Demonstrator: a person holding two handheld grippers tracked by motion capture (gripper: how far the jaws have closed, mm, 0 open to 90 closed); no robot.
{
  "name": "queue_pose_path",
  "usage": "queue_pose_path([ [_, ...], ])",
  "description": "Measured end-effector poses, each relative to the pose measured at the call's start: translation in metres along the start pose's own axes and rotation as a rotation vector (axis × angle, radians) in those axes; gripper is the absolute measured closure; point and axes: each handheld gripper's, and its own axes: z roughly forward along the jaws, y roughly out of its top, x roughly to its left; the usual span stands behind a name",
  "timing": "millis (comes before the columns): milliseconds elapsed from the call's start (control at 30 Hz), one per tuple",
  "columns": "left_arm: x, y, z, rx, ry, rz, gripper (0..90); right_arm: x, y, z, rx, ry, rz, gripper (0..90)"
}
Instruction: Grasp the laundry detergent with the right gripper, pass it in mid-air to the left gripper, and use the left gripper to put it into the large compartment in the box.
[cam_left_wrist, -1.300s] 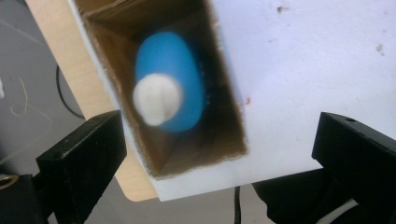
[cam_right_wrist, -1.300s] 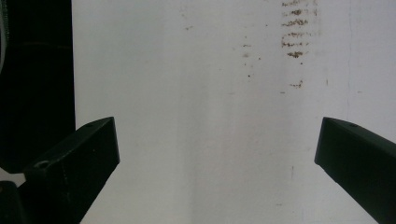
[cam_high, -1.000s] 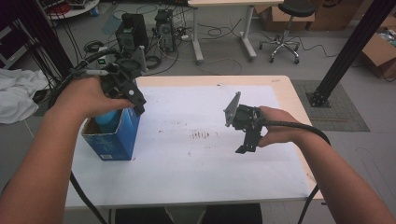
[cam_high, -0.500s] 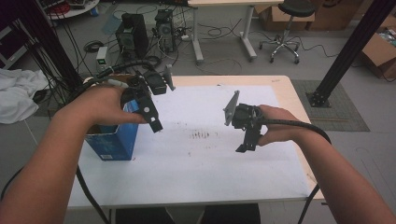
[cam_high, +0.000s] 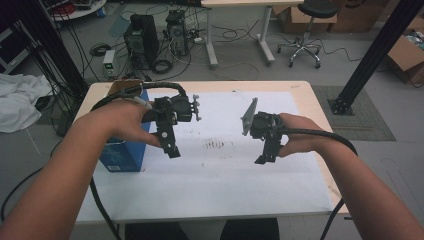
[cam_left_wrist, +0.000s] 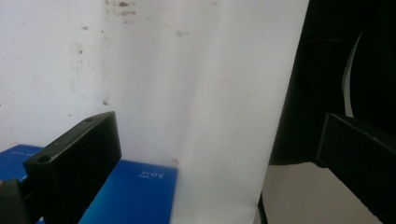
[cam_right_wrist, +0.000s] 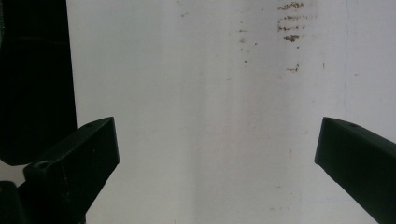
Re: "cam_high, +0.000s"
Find white table mat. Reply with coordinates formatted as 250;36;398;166
75;90;334;224

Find silver cable plug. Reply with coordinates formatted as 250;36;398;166
133;95;154;110

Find person's left hand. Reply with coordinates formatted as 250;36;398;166
86;98;164;148

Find black swivel stool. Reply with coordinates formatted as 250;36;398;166
277;0;339;69

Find small black computer tower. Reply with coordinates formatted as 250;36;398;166
165;9;189;57

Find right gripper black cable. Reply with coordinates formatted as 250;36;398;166
282;127;359;240

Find blue cardboard box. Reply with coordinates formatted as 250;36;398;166
98;79;151;173

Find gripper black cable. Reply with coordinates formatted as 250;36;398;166
89;81;188;240
282;127;359;240

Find large black computer tower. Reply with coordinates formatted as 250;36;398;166
123;13;160;71

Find black stand with cables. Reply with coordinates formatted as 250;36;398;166
0;0;89;98

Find round white shelf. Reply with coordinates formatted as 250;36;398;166
39;0;108;22

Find black cable coil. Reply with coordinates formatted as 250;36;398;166
89;43;113;57
151;59;174;75

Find white power supply unit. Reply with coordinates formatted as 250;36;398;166
102;49;117;79

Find open brown cardboard box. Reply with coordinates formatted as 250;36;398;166
386;16;424;84

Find white cloth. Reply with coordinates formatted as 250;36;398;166
0;73;53;134

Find person's right hand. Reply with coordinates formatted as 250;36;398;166
278;112;334;158

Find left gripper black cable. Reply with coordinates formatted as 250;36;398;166
89;81;188;240

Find white desk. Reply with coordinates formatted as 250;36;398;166
200;0;305;69

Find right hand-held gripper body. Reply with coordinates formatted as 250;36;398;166
240;97;286;141

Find black metal post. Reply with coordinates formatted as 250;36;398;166
328;0;424;116

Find person's black pants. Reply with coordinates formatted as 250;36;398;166
124;218;281;240

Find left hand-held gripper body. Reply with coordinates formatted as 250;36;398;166
143;94;203;127

